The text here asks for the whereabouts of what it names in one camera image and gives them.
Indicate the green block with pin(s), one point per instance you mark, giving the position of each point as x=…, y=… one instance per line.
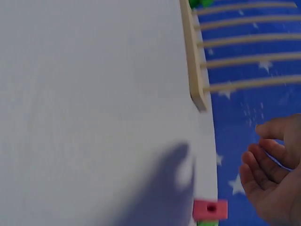
x=207, y=223
x=200, y=2

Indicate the pink block with hole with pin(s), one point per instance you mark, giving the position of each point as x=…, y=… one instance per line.
x=202, y=208

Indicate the person's right hand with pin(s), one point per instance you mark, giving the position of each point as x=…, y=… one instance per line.
x=279, y=188

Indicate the wooden rack with rods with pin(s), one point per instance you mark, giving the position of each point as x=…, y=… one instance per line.
x=195, y=58

